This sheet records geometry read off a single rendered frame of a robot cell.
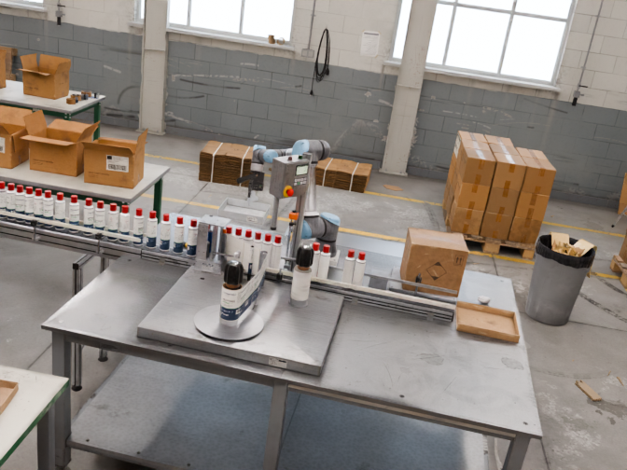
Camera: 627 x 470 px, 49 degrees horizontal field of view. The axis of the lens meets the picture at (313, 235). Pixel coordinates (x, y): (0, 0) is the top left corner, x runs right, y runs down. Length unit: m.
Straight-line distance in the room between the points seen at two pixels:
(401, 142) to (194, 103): 2.70
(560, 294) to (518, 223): 1.39
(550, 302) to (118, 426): 3.45
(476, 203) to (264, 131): 3.38
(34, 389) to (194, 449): 0.93
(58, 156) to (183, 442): 2.43
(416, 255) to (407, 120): 5.22
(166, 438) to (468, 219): 4.12
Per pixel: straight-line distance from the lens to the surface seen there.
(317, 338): 3.07
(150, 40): 9.21
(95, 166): 4.96
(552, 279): 5.60
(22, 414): 2.73
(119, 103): 9.55
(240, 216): 4.03
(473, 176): 6.65
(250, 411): 3.70
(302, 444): 3.54
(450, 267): 3.70
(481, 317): 3.67
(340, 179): 7.88
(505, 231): 6.86
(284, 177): 3.42
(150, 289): 3.46
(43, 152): 5.18
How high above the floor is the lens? 2.43
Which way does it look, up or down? 22 degrees down
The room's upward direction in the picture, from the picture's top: 8 degrees clockwise
